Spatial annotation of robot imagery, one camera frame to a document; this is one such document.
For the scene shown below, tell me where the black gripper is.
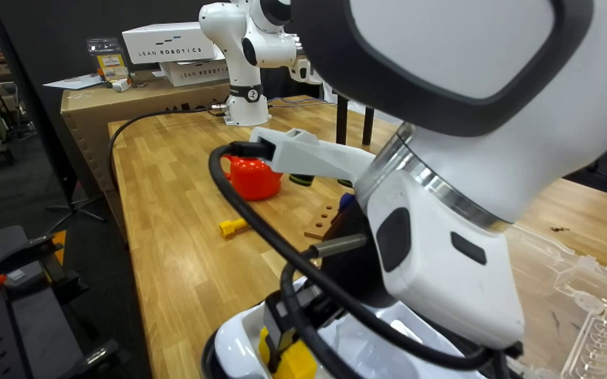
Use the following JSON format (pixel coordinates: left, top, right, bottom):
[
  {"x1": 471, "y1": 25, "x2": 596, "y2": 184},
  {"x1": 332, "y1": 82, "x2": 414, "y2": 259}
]
[{"x1": 266, "y1": 192, "x2": 396, "y2": 353}]

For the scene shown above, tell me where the black toy tool case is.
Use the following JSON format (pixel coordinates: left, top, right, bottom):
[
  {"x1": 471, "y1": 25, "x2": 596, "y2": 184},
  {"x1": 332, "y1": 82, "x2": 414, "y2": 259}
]
[{"x1": 200, "y1": 297, "x2": 522, "y2": 379}]

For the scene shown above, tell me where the clear plastic case lid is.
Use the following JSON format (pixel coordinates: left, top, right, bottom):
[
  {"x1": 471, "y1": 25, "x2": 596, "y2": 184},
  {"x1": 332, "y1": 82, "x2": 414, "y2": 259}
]
[{"x1": 506, "y1": 224, "x2": 607, "y2": 379}]

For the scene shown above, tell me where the wooden strip with holes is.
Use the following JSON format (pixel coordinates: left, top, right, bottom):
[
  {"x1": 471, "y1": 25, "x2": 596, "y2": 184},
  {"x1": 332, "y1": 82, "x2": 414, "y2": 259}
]
[{"x1": 304, "y1": 207, "x2": 341, "y2": 242}]

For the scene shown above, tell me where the yellow toy bolt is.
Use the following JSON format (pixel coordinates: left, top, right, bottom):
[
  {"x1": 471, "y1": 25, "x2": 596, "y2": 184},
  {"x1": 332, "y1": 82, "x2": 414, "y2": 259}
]
[{"x1": 217, "y1": 217, "x2": 251, "y2": 240}]

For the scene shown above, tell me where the red toy watering can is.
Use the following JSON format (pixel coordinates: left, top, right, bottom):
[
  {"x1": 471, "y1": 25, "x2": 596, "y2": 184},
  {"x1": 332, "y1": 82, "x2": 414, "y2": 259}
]
[{"x1": 220, "y1": 153, "x2": 284, "y2": 205}]

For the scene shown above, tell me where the black low stand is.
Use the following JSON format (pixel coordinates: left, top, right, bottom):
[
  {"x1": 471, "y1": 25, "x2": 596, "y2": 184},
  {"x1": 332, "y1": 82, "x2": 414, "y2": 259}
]
[{"x1": 333, "y1": 93, "x2": 377, "y2": 148}]

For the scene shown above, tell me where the black perforated rack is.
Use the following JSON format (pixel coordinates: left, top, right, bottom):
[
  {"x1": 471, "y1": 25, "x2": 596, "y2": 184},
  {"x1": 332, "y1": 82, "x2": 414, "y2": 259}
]
[{"x1": 0, "y1": 224, "x2": 121, "y2": 379}]

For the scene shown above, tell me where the light wooden side desk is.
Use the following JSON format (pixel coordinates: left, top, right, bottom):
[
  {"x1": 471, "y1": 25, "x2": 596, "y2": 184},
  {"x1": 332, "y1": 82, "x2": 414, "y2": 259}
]
[{"x1": 60, "y1": 81, "x2": 231, "y2": 213}]

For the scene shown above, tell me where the flat white box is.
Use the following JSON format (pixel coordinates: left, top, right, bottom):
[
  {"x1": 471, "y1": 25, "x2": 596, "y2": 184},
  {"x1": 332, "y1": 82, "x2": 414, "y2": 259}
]
[{"x1": 158, "y1": 59, "x2": 231, "y2": 89}]

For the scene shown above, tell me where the large white cardboard box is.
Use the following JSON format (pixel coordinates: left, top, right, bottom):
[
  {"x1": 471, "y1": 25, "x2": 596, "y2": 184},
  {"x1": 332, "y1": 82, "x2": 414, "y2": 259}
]
[{"x1": 121, "y1": 19, "x2": 227, "y2": 68}]

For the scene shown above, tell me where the white paper stack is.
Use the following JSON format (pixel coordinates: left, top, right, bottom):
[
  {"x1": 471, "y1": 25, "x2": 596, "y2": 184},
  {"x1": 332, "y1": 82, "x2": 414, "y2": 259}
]
[{"x1": 42, "y1": 71, "x2": 106, "y2": 93}]

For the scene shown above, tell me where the black tripod pole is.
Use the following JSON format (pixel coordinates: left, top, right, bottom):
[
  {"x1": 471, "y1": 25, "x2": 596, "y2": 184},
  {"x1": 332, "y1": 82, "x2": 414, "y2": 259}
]
[{"x1": 0, "y1": 0, "x2": 110, "y2": 229}]

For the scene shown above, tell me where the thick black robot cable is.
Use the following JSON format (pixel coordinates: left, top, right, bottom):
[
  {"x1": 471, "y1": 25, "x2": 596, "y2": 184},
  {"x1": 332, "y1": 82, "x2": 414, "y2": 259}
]
[{"x1": 207, "y1": 140, "x2": 522, "y2": 379}]

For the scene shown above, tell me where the white cable mount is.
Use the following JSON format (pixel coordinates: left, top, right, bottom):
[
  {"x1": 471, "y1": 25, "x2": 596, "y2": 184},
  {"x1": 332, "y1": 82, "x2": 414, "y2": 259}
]
[{"x1": 249, "y1": 124, "x2": 377, "y2": 186}]

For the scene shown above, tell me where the thin black table cable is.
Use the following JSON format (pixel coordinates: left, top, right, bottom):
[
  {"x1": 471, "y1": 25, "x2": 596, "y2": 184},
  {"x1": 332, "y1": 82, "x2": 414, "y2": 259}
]
[{"x1": 108, "y1": 103, "x2": 230, "y2": 213}]

